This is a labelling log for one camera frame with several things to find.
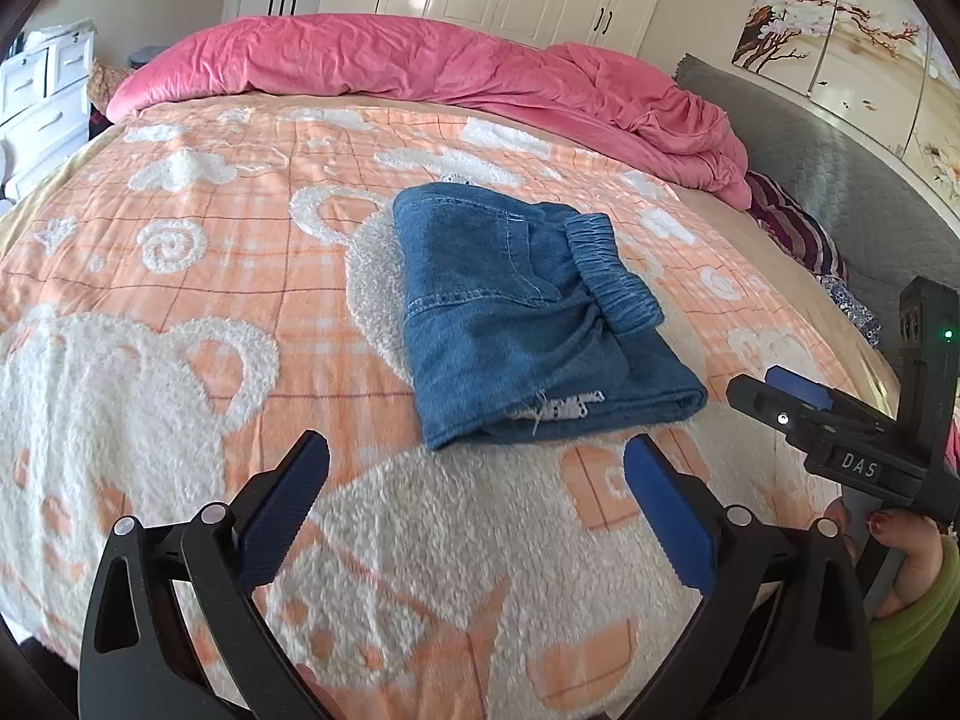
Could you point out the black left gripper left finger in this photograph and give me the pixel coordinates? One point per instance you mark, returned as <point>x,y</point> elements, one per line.
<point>138,660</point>

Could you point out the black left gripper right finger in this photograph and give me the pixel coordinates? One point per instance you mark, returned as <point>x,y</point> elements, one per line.
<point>779,631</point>

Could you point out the blue denim pants lace hem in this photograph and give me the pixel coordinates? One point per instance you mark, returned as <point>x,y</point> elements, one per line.
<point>522,323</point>

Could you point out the green fleece sleeve forearm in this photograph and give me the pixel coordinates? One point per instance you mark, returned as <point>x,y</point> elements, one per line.
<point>903,642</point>

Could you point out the right hand red nails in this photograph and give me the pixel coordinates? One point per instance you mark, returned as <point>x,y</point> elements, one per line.
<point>919,540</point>

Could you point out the beige bed sheet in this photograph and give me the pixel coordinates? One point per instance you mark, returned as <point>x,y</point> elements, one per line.
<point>259,209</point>

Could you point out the grey quilted headboard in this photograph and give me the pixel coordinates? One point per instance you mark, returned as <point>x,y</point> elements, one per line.
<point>886,232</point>

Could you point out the purple striped pillow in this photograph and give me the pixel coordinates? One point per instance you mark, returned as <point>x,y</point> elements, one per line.
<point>797,232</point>

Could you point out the orange white bear blanket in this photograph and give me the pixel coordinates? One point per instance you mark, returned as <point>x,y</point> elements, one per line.
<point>487,582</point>

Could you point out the pink crumpled duvet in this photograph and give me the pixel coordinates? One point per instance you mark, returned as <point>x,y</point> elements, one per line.
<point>609,102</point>

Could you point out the white drawer cabinet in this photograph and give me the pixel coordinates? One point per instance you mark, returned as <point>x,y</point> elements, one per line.
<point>45,104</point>

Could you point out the blossom tree wall painting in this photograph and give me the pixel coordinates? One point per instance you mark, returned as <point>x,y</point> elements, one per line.
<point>874,64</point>

